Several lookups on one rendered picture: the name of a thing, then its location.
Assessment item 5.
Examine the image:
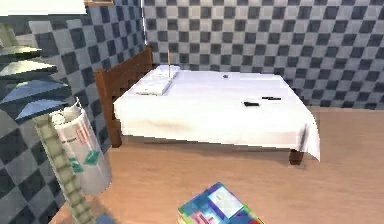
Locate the brown bed with white sheet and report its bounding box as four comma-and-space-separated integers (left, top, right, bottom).
93, 45, 322, 167

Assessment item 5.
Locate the white pillow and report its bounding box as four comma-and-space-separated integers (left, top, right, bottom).
134, 64, 181, 97

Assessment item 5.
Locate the colourful box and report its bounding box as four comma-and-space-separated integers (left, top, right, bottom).
177, 181, 266, 224

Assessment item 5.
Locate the white cylindrical bin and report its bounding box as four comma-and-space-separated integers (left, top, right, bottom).
49, 97, 113, 197

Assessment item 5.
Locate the brown framed picture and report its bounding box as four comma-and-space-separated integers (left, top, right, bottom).
84, 0, 115, 7

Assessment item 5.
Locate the white window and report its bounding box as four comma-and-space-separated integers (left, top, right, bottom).
0, 0, 88, 17

